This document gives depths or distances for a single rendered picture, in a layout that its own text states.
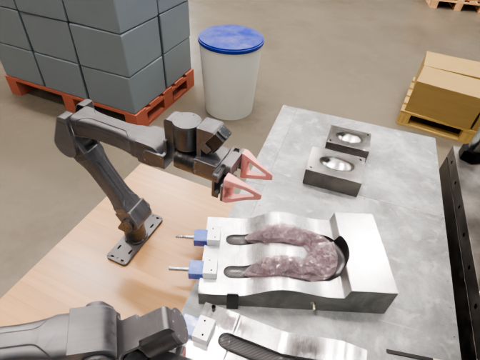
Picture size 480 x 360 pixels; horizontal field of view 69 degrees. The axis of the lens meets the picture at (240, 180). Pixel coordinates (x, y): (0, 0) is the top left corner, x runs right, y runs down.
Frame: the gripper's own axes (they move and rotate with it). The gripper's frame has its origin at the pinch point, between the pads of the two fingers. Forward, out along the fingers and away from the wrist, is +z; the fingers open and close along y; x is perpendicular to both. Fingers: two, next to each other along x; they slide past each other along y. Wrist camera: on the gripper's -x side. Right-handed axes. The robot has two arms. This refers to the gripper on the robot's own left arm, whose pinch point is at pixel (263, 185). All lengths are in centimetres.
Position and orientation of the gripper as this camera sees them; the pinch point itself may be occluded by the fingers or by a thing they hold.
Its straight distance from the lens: 70.7
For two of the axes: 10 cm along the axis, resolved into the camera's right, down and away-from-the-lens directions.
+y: 4.1, -6.1, 6.8
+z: 9.1, 3.3, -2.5
